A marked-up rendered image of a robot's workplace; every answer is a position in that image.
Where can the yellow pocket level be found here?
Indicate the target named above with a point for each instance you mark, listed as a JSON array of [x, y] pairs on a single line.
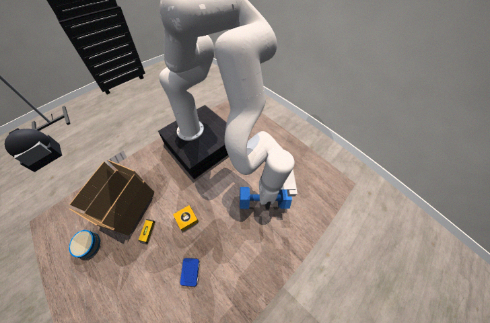
[[146, 231]]

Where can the brown cardboard box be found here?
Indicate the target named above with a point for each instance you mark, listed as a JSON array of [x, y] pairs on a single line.
[[113, 198]]

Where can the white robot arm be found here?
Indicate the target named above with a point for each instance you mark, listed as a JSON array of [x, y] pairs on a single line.
[[239, 53]]

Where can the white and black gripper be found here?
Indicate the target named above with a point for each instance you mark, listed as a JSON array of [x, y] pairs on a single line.
[[267, 197]]

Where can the blue dumbbell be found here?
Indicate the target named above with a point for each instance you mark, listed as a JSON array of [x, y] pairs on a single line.
[[284, 201]]

